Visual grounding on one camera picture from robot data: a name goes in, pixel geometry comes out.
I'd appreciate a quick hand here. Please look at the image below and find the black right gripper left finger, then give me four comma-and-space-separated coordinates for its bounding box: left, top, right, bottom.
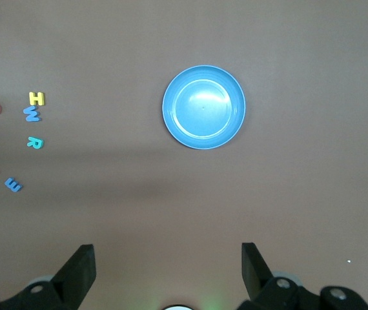
17, 244, 97, 310

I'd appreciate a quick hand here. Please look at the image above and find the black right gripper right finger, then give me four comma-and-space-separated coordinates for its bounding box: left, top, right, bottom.
238, 242, 304, 310

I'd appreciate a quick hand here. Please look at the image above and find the blue lowercase letter m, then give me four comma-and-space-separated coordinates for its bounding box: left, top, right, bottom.
4, 177, 23, 193

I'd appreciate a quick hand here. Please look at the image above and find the teal uppercase letter R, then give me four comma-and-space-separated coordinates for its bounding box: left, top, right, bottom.
26, 136, 45, 150

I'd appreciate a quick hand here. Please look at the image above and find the blue uppercase letter W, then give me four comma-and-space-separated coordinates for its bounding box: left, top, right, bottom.
23, 105, 42, 123

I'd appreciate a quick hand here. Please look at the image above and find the yellow uppercase letter H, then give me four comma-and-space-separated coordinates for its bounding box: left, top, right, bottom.
28, 91, 46, 107

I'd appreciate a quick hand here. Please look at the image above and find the blue plastic plate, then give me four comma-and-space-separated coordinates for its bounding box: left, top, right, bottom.
161, 65, 247, 150

